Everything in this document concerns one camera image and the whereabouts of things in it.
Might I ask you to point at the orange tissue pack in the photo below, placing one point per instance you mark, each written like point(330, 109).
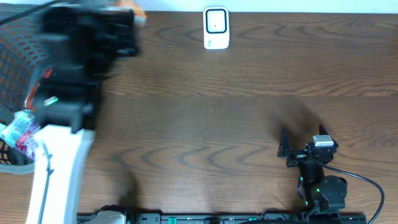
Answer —
point(140, 16)

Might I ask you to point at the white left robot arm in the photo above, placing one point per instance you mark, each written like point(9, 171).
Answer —
point(67, 112)

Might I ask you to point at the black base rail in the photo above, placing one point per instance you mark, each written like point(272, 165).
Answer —
point(116, 214)

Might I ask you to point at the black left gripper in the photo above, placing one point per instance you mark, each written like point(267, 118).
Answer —
point(123, 34)

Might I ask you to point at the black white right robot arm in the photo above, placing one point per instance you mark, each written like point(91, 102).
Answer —
point(322, 193)

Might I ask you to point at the teal snack packet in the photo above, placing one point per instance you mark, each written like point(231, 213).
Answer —
point(19, 134)

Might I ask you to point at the grey plastic basket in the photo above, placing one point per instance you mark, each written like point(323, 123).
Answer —
point(21, 54)

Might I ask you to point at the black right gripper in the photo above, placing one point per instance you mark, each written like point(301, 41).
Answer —
point(297, 156)

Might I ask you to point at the red orange snack packet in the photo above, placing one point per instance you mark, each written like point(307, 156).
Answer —
point(36, 78)

